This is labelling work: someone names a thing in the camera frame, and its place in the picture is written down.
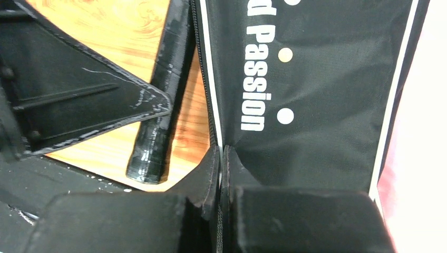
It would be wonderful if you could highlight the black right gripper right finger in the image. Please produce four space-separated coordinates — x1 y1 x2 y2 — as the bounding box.
221 146 395 252

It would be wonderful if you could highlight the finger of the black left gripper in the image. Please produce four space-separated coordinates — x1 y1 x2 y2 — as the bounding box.
1 1 167 161

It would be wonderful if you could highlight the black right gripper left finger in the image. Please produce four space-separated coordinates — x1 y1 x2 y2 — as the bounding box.
24 146 220 252

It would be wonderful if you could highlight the black silver racket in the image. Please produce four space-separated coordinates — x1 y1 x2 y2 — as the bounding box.
126 1 195 184

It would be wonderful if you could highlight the black racket cover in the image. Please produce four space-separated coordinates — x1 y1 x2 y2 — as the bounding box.
191 1 429 252

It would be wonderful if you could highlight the pink racket cover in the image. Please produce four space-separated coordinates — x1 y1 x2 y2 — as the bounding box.
378 1 446 252

